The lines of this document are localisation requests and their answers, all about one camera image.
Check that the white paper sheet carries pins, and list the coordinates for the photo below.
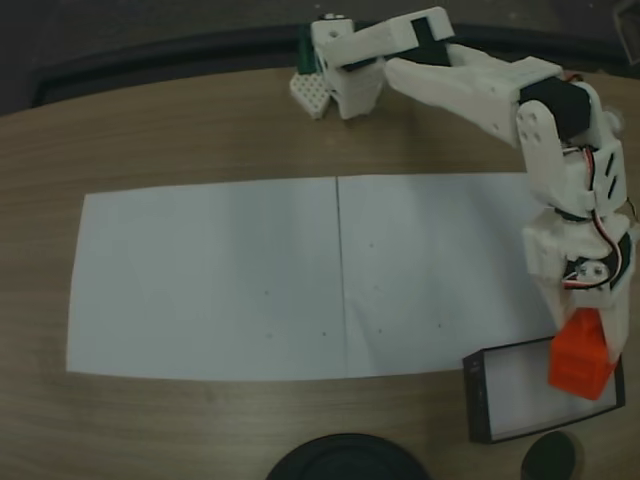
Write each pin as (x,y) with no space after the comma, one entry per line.
(440,260)
(200,280)

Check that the dark framed object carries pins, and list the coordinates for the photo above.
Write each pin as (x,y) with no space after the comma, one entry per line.
(629,30)

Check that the white perforated base plate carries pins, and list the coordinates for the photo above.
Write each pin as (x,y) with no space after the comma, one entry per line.
(309,92)

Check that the brown box white inside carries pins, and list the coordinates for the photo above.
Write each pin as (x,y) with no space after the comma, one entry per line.
(515,395)

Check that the large black round object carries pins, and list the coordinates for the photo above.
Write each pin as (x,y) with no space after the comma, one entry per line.
(345,460)

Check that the small black round object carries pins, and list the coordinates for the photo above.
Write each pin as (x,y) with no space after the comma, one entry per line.
(550,457)

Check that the small white round cap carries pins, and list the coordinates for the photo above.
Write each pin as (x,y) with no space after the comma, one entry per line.
(616,121)

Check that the orange square block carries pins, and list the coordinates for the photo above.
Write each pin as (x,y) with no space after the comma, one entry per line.
(580,360)

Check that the green clamp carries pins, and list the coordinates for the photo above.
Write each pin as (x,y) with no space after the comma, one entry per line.
(306,50)

